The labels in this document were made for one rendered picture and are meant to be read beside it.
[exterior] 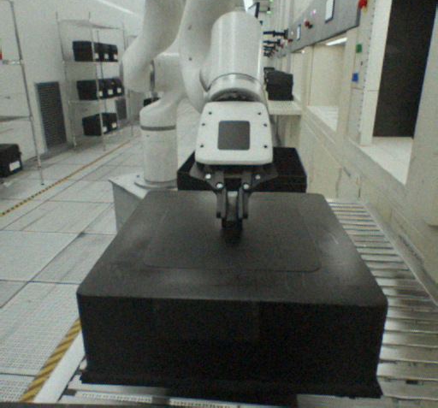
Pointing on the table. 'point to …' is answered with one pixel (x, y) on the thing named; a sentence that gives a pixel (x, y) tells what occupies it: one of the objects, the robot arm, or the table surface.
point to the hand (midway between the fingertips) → (232, 208)
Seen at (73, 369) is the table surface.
